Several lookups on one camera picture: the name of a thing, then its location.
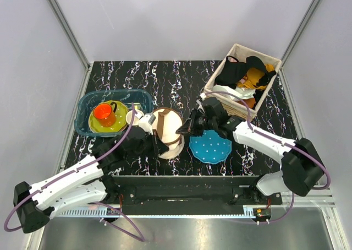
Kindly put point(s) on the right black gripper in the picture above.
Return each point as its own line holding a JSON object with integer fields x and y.
{"x": 190, "y": 126}

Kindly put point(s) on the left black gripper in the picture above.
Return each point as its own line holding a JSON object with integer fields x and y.
{"x": 158, "y": 147}

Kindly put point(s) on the cream round laundry bag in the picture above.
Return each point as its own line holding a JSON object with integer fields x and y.
{"x": 166, "y": 123}

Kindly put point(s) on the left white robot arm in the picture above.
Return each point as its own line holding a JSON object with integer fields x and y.
{"x": 86, "y": 182}

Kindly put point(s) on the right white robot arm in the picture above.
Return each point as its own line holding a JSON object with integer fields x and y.
{"x": 300, "y": 165}

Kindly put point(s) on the blue polka dot plate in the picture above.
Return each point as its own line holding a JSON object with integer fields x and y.
{"x": 210, "y": 148}

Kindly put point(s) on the cream ceramic cup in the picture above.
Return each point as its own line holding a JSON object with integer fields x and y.
{"x": 133, "y": 117}

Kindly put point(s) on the teal plastic tub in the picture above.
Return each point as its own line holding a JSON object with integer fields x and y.
{"x": 141, "y": 99}

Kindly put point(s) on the yellow-green plate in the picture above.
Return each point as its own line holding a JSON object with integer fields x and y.
{"x": 119, "y": 125}

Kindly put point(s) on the white garment in basket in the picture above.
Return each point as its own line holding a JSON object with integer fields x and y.
{"x": 241, "y": 93}

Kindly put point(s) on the orange mug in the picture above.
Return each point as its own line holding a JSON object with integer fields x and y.
{"x": 105, "y": 114}

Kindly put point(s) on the black garment in basket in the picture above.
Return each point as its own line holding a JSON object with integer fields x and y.
{"x": 233, "y": 70}

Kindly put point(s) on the mustard yellow garment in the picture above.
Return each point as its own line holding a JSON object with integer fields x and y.
{"x": 258, "y": 81}

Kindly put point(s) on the wicker basket with liner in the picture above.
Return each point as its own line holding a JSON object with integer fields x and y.
{"x": 240, "y": 108}

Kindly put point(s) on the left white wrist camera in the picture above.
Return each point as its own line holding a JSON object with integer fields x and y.
{"x": 146, "y": 121}

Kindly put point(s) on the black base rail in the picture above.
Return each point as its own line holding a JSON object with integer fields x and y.
{"x": 190, "y": 195}

